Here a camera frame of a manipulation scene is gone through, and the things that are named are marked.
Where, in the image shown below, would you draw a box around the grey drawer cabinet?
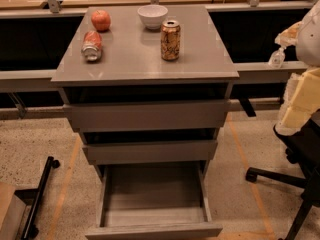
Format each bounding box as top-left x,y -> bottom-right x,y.
50,5 -> 240,182

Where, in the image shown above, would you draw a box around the orange patterned drink can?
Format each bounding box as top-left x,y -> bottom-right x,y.
161,20 -> 181,61

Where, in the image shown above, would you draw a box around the white ceramic bowl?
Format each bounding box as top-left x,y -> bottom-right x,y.
137,4 -> 168,29

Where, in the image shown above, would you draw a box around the clear sanitizer pump bottle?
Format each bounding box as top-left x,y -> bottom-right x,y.
268,47 -> 286,69

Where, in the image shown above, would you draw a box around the black wheeled cart frame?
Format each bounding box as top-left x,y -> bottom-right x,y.
14,156 -> 60,240

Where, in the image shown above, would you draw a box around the black office chair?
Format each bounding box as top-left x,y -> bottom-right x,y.
245,110 -> 320,240

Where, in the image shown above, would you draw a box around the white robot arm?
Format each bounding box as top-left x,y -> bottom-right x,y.
275,1 -> 320,136

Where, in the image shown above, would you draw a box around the grey top drawer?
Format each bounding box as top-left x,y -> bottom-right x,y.
63,100 -> 230,132

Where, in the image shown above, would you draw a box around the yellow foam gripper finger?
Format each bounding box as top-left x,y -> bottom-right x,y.
275,68 -> 320,136
275,21 -> 301,47

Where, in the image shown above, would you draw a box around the grey middle drawer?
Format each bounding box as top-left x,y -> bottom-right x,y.
83,140 -> 217,165

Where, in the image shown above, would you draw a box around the wooden box corner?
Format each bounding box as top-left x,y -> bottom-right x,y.
0,182 -> 26,240

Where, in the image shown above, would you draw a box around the grey open bottom drawer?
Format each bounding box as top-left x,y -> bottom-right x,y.
86,161 -> 222,240

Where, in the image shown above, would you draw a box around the red apple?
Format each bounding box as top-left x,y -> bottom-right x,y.
91,10 -> 111,32

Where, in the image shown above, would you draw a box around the red can lying sideways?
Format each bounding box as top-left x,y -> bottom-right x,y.
81,30 -> 102,62

